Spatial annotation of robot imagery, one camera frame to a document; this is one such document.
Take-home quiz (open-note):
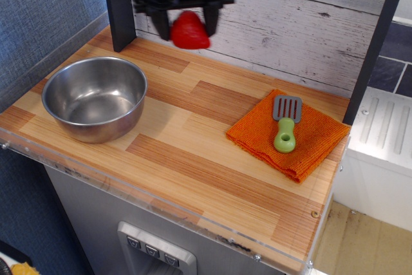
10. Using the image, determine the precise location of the red toy strawberry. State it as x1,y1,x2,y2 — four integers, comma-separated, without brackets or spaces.
171,11,211,50

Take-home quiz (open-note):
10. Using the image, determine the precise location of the stainless steel bowl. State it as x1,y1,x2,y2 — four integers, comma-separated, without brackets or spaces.
42,57,148,144

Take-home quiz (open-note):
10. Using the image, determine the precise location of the green grey toy spatula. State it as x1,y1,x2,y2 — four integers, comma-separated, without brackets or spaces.
272,95,303,153

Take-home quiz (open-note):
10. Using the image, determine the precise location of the orange folded cloth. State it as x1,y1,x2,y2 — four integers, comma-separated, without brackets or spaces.
226,90,350,183

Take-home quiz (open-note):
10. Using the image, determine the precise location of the grey toy fridge cabinet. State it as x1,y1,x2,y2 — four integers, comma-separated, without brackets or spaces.
46,167,279,274

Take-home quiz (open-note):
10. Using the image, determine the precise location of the silver dispenser button panel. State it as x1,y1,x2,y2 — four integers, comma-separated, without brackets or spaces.
117,221,198,274

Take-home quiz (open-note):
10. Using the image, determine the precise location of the white ribbed cabinet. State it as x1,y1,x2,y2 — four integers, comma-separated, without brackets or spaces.
333,88,411,231

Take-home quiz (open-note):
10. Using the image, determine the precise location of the yellow black object corner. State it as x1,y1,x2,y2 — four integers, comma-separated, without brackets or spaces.
1,258,40,275

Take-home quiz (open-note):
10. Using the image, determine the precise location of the dark grey left post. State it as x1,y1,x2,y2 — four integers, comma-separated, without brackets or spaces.
106,0,136,52

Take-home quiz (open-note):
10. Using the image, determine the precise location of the dark grey post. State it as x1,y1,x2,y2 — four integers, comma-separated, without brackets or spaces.
106,0,136,52
342,0,400,125

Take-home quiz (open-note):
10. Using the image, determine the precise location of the dark grey right post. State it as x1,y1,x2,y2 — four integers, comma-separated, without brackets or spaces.
342,0,400,125

